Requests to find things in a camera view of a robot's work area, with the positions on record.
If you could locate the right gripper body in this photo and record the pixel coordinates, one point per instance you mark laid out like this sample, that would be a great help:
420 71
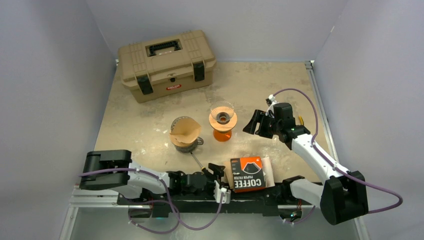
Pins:
268 126

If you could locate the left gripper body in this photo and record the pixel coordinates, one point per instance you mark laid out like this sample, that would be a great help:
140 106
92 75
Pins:
217 175

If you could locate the smoky glass carafe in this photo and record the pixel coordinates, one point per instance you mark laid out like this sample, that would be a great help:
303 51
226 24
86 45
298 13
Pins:
187 150

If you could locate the clear glass dripper cone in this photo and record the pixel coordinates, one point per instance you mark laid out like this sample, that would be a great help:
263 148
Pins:
222 112

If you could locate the coffee paper filter box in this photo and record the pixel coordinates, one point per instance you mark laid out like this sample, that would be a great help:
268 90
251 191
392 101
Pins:
247 174

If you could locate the brown paper coffee filter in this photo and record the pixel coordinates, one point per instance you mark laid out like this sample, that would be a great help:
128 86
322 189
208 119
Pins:
185 130

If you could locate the orange glass carafe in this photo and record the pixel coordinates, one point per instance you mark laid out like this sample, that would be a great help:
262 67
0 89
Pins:
222 136

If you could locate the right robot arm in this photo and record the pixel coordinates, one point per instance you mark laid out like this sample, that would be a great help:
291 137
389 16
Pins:
340 196

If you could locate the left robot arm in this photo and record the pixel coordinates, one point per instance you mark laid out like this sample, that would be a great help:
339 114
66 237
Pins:
114 170

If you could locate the yellow black screwdriver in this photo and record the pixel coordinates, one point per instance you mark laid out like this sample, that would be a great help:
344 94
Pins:
198 162

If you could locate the tan plastic toolbox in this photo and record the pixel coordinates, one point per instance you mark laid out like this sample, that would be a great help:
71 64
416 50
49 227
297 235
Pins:
165 66

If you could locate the yellow handled pliers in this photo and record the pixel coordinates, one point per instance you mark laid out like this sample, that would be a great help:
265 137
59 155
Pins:
301 121

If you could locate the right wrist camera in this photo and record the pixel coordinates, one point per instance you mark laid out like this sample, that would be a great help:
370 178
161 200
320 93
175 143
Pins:
271 101

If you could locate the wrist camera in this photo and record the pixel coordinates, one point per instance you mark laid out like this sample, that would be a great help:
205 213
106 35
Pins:
221 194
271 101

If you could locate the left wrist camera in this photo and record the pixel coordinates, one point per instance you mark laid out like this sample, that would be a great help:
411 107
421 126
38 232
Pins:
221 194

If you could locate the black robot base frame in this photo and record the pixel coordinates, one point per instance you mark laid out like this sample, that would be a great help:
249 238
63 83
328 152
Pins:
268 202

